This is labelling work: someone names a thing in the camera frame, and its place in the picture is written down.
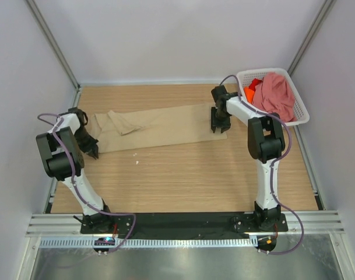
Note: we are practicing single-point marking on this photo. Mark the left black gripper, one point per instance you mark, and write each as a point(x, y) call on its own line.
point(93, 153)

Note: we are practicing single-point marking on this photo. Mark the beige t shirt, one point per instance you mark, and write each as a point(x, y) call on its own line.
point(149, 128)

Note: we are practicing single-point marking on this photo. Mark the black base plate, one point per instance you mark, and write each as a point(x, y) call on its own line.
point(189, 226)

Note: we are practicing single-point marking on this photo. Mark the white plastic basket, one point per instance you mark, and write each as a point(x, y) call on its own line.
point(245, 78)

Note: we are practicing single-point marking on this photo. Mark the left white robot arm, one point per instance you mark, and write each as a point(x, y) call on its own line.
point(61, 150)

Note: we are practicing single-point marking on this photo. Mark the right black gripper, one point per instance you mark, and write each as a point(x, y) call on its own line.
point(225, 125)

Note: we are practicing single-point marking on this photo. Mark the aluminium frame rail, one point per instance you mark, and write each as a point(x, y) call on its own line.
point(307, 222)

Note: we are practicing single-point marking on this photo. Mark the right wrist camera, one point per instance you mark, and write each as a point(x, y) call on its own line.
point(218, 91)

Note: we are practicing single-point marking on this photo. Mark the orange t shirt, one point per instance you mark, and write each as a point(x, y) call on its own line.
point(249, 93)

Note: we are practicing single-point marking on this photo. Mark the white slotted cable duct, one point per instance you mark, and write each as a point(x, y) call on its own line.
point(105, 243)

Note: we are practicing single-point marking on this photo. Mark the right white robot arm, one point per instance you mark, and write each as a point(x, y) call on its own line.
point(265, 142)

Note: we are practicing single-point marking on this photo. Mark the red t shirt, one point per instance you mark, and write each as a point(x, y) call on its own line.
point(255, 82)

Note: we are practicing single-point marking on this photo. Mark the pink t shirt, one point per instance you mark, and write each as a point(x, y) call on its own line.
point(274, 95)

